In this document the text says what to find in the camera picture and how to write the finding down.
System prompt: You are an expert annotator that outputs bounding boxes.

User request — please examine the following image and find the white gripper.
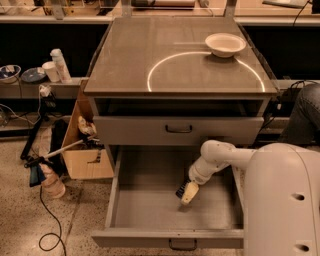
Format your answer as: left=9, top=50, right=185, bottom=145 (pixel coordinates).
left=181, top=157, right=216, bottom=205

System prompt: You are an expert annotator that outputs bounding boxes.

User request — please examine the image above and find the dark blue rxbar packet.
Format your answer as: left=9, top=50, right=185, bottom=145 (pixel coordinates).
left=176, top=179, right=191, bottom=199

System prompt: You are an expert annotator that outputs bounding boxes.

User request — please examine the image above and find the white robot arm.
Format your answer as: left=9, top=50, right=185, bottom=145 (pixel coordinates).
left=176, top=140, right=320, bottom=256

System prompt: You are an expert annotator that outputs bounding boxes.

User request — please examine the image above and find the open middle drawer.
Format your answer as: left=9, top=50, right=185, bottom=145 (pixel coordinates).
left=92, top=146, right=243, bottom=251

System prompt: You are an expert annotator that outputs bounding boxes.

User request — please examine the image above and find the closed top drawer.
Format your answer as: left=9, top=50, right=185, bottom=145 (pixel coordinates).
left=94, top=116, right=263, bottom=146

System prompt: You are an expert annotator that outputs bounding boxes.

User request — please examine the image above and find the grey drawer cabinet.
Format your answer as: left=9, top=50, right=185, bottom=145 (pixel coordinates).
left=83, top=16, right=278, bottom=158

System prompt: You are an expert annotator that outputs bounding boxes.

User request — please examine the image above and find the cardboard box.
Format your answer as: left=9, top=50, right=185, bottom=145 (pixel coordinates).
left=62, top=85, right=114, bottom=180

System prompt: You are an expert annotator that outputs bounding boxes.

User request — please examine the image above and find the white rod tool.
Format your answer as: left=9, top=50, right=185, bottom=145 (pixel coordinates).
left=23, top=136, right=100, bottom=168

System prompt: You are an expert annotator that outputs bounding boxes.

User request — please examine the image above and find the person's leg in jeans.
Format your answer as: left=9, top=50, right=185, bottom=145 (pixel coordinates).
left=278, top=83, right=320, bottom=145

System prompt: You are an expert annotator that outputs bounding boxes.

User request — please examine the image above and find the spray bottle with blue trigger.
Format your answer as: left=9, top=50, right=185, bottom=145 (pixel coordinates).
left=29, top=163, right=66, bottom=199

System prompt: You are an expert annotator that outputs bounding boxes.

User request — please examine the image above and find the white bowl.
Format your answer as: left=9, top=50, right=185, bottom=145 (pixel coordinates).
left=205, top=33, right=246, bottom=58

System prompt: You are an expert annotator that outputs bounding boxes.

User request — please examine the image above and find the white spray can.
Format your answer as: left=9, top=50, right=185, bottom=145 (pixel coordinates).
left=50, top=48, right=72, bottom=84

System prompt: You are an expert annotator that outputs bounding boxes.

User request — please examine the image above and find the white paper cup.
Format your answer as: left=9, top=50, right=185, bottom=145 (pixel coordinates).
left=42, top=61, right=60, bottom=82

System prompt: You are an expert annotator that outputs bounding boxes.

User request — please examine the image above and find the blue plate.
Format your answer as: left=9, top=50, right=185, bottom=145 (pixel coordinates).
left=21, top=67, right=47, bottom=83

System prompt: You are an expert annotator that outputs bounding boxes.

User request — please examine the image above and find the blue patterned bowl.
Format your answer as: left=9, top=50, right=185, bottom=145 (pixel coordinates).
left=0, top=65, right=21, bottom=84

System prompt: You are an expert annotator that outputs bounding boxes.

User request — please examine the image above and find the black floor cable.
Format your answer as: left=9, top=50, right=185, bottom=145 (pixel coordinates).
left=37, top=185, right=68, bottom=256

